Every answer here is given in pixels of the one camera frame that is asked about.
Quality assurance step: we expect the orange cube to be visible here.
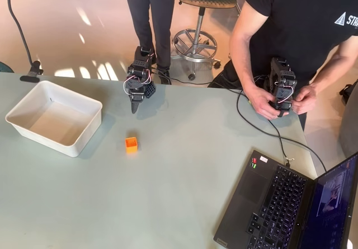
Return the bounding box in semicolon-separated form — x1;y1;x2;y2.
125;137;139;154

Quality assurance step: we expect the black leader arm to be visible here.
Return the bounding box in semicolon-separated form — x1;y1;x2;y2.
262;57;298;118

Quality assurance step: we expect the bare left forearm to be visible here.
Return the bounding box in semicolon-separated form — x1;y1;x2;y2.
306;36;358;93

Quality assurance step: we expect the bare right forearm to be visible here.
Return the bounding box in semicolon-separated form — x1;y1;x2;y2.
228;22;263;93

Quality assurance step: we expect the white plastic bin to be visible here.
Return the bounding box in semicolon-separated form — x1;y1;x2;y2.
4;80;103;158

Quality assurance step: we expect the operator's right hand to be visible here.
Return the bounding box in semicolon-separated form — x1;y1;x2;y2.
245;84;284;120

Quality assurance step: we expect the operator's left hand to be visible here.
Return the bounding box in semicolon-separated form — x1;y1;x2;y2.
290;85;319;115

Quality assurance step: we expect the person in dark trousers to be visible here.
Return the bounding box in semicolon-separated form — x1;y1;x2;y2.
117;0;177;85

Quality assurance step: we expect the dark green seat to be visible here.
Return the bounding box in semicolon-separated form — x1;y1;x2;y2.
0;60;15;73

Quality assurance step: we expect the black open laptop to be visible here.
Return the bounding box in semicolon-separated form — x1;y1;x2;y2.
213;149;358;249

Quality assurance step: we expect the person in black T-shirt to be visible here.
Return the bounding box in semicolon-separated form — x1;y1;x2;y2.
208;0;358;92

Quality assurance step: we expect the black bag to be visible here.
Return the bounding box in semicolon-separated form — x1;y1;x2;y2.
338;82;355;106

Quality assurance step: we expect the grey round seat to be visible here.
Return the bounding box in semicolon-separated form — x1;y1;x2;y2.
339;79;358;158

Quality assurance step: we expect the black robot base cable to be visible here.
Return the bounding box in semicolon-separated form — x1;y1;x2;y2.
150;67;241;93

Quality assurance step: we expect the black gooseneck clamp mount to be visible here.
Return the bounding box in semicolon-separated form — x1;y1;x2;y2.
4;0;44;82

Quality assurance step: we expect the black laptop cable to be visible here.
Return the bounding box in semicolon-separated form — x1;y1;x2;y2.
236;88;328;173
267;119;294;168

